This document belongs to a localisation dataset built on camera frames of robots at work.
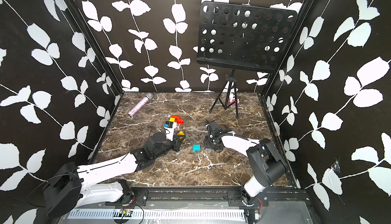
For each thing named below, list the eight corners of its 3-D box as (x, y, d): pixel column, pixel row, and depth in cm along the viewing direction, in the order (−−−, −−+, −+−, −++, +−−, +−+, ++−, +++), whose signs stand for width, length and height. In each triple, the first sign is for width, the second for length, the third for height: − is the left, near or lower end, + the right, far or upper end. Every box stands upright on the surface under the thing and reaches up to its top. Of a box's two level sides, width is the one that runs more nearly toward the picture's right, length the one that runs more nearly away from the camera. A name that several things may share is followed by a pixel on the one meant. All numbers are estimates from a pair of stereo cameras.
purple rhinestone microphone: (129, 115, 108) (127, 112, 105) (149, 95, 121) (148, 92, 119) (133, 117, 107) (131, 114, 104) (153, 96, 120) (152, 93, 118)
